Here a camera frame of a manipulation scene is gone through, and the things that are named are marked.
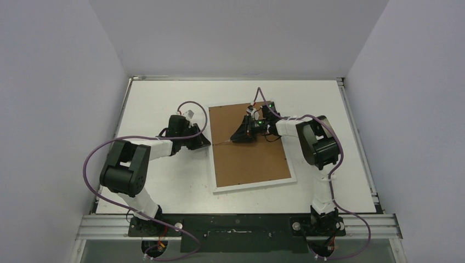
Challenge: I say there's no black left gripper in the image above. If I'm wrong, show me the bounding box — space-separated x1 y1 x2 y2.
179 123 211 151

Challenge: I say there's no white picture frame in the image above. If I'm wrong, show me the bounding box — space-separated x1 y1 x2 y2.
206 103 297 195

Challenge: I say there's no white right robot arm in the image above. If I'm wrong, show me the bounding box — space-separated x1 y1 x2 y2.
230 101 340 171

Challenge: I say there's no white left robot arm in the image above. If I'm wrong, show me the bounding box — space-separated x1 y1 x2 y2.
100 115 211 236

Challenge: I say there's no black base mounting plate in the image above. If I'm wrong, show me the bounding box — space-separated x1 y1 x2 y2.
128 213 346 254

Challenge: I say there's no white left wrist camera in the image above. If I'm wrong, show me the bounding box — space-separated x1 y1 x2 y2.
177 110 194 121

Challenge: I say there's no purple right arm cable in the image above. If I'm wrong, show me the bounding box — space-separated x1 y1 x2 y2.
252 87 372 261

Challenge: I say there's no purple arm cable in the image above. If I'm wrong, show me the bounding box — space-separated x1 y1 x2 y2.
252 87 372 261
82 101 209 263

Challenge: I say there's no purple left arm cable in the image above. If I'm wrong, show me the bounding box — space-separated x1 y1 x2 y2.
82 101 209 263

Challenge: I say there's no aluminium table front rail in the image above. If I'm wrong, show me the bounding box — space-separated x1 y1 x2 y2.
76 214 402 240

